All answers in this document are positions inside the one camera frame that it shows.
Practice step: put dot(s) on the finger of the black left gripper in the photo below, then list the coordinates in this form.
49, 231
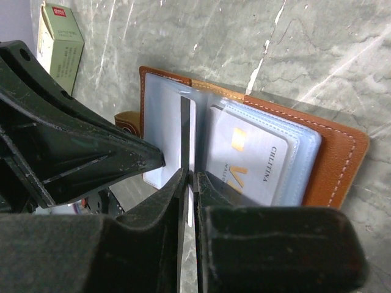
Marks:
55, 150

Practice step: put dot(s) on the white cardboard box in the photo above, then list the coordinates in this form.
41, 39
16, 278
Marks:
59, 44

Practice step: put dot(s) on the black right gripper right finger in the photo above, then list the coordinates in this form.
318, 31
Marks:
273, 249

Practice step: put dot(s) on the brown leather card holder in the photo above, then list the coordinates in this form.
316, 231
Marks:
340, 155

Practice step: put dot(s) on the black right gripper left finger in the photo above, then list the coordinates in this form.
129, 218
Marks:
138, 251

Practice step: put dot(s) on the white card in holder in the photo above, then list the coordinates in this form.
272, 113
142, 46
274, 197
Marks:
245, 159

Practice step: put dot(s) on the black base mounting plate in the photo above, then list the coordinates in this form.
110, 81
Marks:
102, 202

